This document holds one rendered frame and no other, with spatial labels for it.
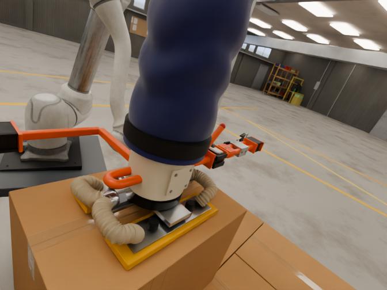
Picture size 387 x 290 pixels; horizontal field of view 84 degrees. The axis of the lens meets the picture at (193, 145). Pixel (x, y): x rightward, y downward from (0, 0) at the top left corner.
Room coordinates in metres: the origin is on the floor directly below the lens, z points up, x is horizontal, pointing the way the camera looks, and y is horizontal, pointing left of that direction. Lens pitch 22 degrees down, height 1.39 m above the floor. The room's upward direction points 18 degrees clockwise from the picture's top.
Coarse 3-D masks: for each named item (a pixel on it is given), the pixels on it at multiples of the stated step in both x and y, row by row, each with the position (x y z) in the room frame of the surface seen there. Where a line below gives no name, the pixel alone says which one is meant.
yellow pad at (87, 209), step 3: (102, 180) 0.53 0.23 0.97; (105, 186) 0.51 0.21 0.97; (105, 189) 0.49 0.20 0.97; (108, 189) 0.50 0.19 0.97; (111, 189) 0.50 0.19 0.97; (75, 198) 0.45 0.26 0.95; (78, 201) 0.44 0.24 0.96; (81, 204) 0.43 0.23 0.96; (84, 207) 0.42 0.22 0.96; (87, 207) 0.41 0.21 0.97; (90, 207) 0.42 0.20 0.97; (84, 210) 0.42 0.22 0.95; (87, 210) 0.41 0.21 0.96; (90, 210) 0.42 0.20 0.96
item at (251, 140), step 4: (252, 136) 1.06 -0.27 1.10; (244, 140) 0.99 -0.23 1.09; (248, 140) 0.98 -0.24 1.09; (252, 140) 0.99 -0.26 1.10; (256, 140) 1.01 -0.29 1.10; (260, 140) 1.03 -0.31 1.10; (248, 144) 0.98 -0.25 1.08; (252, 144) 0.97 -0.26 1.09; (256, 144) 0.96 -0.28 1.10; (260, 144) 1.02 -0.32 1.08; (256, 148) 1.00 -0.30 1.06; (260, 148) 1.02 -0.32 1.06; (252, 152) 0.96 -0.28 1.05
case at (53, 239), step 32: (32, 192) 0.43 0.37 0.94; (64, 192) 0.46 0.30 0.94; (192, 192) 0.65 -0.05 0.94; (32, 224) 0.34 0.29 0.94; (64, 224) 0.37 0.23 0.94; (224, 224) 0.54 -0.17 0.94; (32, 256) 0.28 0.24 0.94; (64, 256) 0.29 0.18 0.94; (96, 256) 0.32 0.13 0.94; (160, 256) 0.36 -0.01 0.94; (192, 256) 0.42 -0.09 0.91; (224, 256) 0.65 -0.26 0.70; (32, 288) 0.28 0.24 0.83; (64, 288) 0.24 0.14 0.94; (96, 288) 0.26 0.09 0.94; (128, 288) 0.27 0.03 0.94; (160, 288) 0.34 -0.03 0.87; (192, 288) 0.51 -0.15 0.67
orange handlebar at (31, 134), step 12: (24, 132) 0.47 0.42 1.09; (36, 132) 0.49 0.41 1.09; (48, 132) 0.51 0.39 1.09; (60, 132) 0.53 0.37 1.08; (72, 132) 0.56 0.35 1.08; (84, 132) 0.59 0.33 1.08; (96, 132) 0.62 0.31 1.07; (108, 132) 0.62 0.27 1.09; (120, 144) 0.57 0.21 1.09; (228, 144) 0.87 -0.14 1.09; (228, 156) 0.78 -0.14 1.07; (108, 180) 0.39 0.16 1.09; (120, 180) 0.40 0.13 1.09; (132, 180) 0.42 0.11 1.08
